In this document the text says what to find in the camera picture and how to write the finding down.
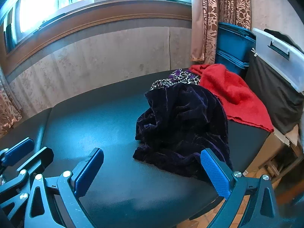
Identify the red knitted sweater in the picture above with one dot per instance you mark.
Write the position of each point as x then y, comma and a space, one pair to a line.
232, 92

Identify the cardboard box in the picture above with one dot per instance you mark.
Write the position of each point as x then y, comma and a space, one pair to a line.
273, 144

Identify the wooden stool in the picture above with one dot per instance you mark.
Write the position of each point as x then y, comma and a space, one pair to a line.
282, 163

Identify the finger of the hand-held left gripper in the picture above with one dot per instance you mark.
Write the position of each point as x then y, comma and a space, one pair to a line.
19, 150
40, 158

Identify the wooden window sill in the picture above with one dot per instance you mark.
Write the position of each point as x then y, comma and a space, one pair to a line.
95, 21

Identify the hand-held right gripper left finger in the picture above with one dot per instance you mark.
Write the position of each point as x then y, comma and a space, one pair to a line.
87, 171

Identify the blue storage bin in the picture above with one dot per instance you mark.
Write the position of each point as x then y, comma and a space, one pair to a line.
230, 40
228, 60

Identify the dark purple velvet garment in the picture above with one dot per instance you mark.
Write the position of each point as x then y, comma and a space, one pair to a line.
180, 123

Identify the leopard print garment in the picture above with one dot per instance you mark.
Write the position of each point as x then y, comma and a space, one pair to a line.
180, 76

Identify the dark cloth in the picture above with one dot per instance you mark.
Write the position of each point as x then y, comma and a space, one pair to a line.
268, 87

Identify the clear plastic storage box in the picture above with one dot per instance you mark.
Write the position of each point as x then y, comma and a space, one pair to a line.
280, 61

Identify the window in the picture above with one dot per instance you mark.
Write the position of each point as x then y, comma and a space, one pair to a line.
59, 4

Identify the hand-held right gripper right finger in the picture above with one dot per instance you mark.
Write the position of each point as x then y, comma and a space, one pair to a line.
215, 173

